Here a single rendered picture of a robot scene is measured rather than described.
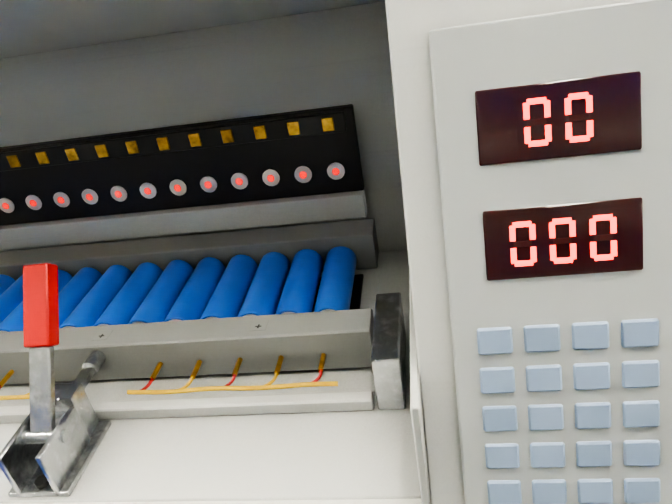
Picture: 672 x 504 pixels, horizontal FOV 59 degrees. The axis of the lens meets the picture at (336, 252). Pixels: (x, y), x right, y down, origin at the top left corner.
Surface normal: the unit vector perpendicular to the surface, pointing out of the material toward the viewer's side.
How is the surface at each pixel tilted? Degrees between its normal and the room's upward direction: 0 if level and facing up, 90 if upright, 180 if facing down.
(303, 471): 18
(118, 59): 90
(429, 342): 90
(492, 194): 90
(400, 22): 90
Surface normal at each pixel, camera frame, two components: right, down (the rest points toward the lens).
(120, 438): -0.15, -0.86
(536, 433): -0.14, 0.21
